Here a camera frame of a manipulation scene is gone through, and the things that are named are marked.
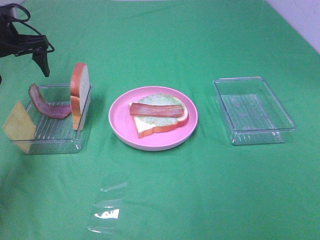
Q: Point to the green lettuce leaf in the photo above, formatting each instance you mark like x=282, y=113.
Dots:
x=160, y=99

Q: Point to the right clear plastic tray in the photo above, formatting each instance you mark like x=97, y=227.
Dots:
x=251, y=112

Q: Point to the clear plastic tray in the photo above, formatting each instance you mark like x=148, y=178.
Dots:
x=55, y=136
x=251, y=112

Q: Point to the toast bread slice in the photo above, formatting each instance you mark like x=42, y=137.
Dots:
x=79, y=88
x=143, y=131

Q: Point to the pink round plate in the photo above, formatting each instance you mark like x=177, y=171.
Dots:
x=124, y=128

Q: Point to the yellow cheese slice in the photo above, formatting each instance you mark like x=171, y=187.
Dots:
x=19, y=127

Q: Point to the bacon strip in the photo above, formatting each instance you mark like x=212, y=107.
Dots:
x=52, y=111
x=147, y=110

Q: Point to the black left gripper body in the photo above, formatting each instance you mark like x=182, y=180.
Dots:
x=14, y=43

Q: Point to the clear plastic film sheet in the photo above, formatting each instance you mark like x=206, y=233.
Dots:
x=107, y=207

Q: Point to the green tablecloth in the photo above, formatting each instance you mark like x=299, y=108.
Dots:
x=204, y=189

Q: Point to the left clear plastic tray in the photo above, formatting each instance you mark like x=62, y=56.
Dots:
x=55, y=136

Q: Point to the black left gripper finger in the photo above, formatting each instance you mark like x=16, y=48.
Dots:
x=41, y=59

